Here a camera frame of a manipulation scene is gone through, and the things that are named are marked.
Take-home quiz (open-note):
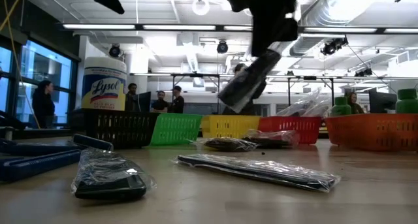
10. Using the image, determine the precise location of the yellow plastic basket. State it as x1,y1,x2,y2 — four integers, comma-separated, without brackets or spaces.
201,115,262,139

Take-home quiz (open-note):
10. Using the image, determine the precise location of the black comb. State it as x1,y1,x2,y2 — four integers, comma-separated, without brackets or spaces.
174,153,342,194
217,49,282,114
71,148,157,200

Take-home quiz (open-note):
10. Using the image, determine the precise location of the red plastic basket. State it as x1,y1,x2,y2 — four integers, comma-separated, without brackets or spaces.
257,116,323,145

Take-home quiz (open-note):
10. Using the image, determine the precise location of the green travel shampoo bottle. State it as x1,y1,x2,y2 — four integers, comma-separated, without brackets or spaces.
394,88,418,114
330,96,353,117

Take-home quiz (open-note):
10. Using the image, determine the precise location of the black rig frame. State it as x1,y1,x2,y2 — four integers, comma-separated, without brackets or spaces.
170,72,222,116
286,75,336,107

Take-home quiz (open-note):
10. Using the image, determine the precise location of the silver ventilation duct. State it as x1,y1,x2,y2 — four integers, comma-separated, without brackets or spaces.
289,0,363,57

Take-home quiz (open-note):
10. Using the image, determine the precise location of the large glass window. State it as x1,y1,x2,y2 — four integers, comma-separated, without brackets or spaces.
0,37,79,123

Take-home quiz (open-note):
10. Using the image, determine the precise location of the orange plastic basket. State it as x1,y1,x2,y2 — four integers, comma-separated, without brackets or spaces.
324,112,418,152

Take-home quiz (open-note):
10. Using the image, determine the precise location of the green plastic basket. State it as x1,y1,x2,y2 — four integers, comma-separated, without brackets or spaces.
150,113,204,146

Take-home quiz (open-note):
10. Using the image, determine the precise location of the black plastic basket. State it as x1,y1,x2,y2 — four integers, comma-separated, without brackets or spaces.
70,108,161,150

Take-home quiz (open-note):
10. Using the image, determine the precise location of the Lysol wipes canister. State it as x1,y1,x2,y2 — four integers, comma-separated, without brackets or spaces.
81,56,127,111

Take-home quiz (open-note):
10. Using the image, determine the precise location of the black bagged hair net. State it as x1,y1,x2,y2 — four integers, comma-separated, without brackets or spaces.
192,136,259,152
243,129,300,149

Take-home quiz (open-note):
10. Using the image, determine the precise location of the black ceiling camera cluster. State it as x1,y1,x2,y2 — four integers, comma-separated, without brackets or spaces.
319,37,349,57

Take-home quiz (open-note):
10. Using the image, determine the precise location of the blue toothbrush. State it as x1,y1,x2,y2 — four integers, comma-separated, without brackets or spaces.
276,88,323,117
306,99,332,118

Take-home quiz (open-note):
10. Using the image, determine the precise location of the round ceiling lamp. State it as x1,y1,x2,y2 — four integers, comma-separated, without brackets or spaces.
191,0,211,16

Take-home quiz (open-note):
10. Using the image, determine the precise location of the yellow cable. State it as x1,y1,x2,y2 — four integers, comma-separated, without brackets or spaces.
0,0,42,130

